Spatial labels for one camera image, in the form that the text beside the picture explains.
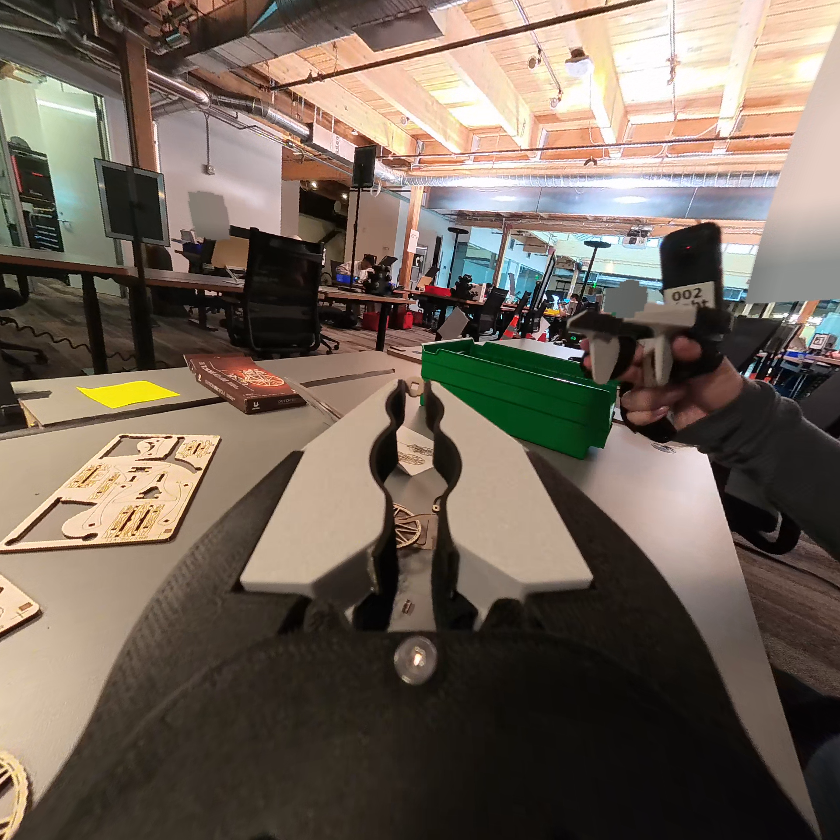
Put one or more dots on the green plastic bin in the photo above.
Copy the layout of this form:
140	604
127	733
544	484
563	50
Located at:
512	394

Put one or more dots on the orange traffic cone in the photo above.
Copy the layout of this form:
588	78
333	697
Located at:
510	330

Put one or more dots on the clear plastic wrapper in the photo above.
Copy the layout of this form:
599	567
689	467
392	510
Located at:
321	403

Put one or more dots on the person's right hand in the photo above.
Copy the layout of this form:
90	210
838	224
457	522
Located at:
712	387

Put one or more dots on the black mesh office chair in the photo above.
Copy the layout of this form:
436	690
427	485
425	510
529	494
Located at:
282	289

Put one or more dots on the large silver air duct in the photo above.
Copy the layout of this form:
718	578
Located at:
315	26

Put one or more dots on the white instruction sheet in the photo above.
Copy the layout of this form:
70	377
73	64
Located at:
413	453

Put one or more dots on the black screen on stand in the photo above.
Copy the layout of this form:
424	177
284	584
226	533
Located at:
131	200

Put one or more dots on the wooden laser-cut part sheet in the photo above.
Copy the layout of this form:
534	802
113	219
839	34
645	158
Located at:
13	607
92	522

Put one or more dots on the black speaker on stand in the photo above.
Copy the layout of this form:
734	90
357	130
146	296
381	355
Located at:
365	165

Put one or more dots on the long wooden desk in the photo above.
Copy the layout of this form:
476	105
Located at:
197	281
65	264

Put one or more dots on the black server rack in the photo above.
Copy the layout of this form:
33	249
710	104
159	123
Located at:
39	197

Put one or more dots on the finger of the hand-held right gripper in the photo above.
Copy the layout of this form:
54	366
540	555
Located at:
663	316
605	358

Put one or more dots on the yellow paper sheet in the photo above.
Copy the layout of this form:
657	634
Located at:
128	394

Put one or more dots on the ribbed silver air duct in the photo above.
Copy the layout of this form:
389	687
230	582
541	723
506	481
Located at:
262	111

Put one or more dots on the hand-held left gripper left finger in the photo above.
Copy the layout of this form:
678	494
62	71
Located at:
321	518

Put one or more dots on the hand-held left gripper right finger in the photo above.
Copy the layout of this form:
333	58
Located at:
512	525

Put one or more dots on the brown model kit box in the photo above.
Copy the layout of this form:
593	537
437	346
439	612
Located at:
243	384

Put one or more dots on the wooden gear wheel piece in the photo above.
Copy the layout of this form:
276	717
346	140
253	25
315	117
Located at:
426	535

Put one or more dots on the person's right forearm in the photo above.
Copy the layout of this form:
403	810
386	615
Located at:
787	472

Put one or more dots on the black flat panel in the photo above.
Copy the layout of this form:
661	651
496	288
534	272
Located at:
748	344

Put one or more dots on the round black table grommet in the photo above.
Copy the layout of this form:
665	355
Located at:
663	447

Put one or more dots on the black toy robot arm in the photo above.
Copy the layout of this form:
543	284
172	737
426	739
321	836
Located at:
379	282

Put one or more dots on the red storage box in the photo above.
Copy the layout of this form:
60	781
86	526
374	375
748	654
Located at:
401	320
374	321
438	290

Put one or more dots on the small wooden wheel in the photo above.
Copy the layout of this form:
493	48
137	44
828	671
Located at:
25	797

